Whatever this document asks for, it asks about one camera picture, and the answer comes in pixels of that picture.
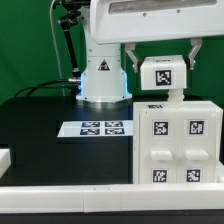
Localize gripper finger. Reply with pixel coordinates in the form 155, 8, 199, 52
125, 43, 140, 73
187, 37, 202, 70

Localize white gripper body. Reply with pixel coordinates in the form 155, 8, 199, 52
90, 0, 224, 44

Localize white cabinet top block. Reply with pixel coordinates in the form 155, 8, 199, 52
140, 55, 187, 90

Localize white door panel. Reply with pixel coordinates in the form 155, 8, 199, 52
138, 112, 177, 184
177, 112, 216, 184

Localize white cabinet body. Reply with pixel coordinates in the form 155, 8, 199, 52
133, 96, 224, 184

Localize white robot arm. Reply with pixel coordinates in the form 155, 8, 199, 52
80, 0, 224, 103

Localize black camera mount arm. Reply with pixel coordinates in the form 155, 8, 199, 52
53, 0, 91, 78

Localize white cable at back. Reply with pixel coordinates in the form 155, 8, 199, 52
49, 0, 66, 97

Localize black cables on table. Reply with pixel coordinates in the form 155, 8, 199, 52
13, 78, 83, 98

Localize white marker base plate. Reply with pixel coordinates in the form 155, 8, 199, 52
58, 120, 133, 138

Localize white workspace border frame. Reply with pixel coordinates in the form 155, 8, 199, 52
0, 148, 224, 214

